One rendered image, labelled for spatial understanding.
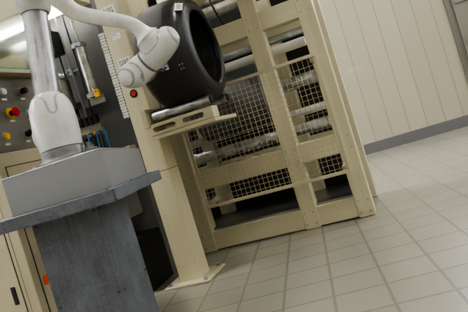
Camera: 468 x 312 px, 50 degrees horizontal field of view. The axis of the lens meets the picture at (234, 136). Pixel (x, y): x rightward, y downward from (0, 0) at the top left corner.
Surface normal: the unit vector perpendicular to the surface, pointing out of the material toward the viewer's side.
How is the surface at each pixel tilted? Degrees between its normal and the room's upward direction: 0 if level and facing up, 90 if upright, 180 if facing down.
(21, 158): 90
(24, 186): 90
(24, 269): 90
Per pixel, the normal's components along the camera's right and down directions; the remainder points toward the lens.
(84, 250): -0.14, 0.05
